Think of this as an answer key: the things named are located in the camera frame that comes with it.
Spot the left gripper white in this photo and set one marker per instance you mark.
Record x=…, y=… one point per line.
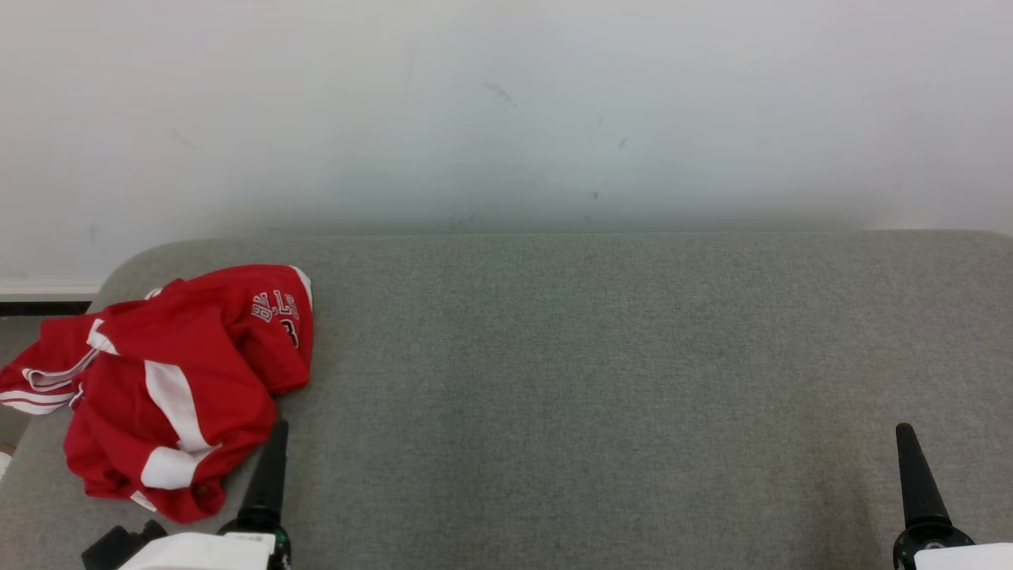
x=206, y=554

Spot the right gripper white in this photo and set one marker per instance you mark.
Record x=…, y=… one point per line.
x=965, y=558

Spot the red shorts with white stripe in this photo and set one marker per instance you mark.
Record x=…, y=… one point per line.
x=229, y=412

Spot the red basketball jersey white sleeves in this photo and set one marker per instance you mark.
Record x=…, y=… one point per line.
x=269, y=348

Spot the white baseboard strip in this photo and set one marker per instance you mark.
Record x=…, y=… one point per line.
x=47, y=291

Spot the grey fabric sofa cushion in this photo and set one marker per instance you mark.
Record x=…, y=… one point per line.
x=601, y=396

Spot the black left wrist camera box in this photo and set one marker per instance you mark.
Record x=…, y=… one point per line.
x=119, y=546

